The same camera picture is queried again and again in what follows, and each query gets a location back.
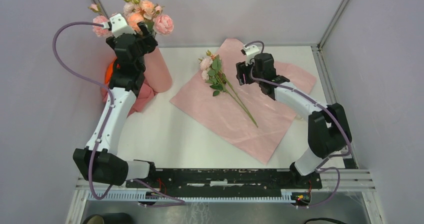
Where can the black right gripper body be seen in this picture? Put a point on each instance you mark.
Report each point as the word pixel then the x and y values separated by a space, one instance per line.
pixel 242 69

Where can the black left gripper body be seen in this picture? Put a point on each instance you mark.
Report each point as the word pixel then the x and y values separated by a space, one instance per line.
pixel 145 44

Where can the pink wrapping paper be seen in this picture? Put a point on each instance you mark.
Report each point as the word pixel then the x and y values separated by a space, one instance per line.
pixel 244 129

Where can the peach rose stem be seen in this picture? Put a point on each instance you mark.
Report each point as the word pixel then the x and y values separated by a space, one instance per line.
pixel 144 13

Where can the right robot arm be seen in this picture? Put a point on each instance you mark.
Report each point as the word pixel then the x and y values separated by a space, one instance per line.
pixel 328 130

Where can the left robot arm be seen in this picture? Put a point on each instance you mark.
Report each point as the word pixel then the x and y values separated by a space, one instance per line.
pixel 98 161

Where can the pink cylindrical vase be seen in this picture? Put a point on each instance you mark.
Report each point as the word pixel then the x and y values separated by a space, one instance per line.
pixel 157 73

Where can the orange cloth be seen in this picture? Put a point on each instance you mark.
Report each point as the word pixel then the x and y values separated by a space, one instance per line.
pixel 109 72

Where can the pink cloth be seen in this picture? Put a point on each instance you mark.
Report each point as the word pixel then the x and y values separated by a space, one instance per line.
pixel 146 95

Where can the pink rose stems bunch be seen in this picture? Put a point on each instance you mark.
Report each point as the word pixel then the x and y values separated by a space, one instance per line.
pixel 212 73

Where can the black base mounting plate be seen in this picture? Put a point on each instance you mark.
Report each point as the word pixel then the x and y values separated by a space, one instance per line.
pixel 219 192

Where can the black round object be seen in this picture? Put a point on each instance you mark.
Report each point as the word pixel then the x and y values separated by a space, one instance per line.
pixel 109 218

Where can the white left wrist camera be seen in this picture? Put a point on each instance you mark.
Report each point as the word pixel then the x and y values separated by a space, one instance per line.
pixel 118 26

